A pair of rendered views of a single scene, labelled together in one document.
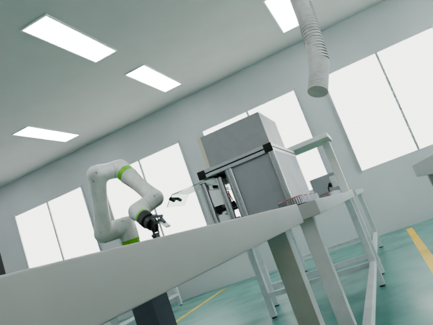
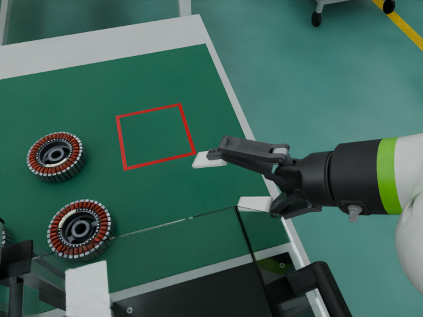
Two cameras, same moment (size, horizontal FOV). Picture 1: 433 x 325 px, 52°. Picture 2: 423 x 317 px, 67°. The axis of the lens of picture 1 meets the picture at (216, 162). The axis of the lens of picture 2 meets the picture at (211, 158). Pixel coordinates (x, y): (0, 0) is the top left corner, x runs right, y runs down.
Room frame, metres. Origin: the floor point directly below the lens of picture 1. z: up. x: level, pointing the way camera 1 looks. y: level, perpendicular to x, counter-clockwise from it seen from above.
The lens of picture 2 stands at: (2.60, 0.21, 1.33)
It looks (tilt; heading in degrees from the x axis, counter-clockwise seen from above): 56 degrees down; 147
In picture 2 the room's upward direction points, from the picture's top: straight up
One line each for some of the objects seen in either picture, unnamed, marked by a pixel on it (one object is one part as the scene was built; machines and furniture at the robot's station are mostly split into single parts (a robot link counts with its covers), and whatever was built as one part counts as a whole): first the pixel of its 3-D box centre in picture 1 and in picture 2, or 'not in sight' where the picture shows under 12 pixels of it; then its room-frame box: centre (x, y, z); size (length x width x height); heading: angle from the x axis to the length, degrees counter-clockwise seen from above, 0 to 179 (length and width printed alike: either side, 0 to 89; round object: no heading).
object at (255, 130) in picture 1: (243, 144); not in sight; (2.65, -0.19, 1.22); 0.44 x 0.39 x 0.20; 162
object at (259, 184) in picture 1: (260, 188); not in sight; (2.33, -0.17, 0.91); 0.28 x 0.03 x 0.32; 72
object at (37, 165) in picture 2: not in sight; (57, 156); (2.10, 0.15, 0.77); 0.11 x 0.11 x 0.04
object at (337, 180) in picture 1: (317, 170); not in sight; (3.45, -0.72, 0.98); 0.37 x 0.35 x 0.46; 162
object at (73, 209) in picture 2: not in sight; (82, 230); (2.29, 0.13, 0.77); 0.11 x 0.11 x 0.04
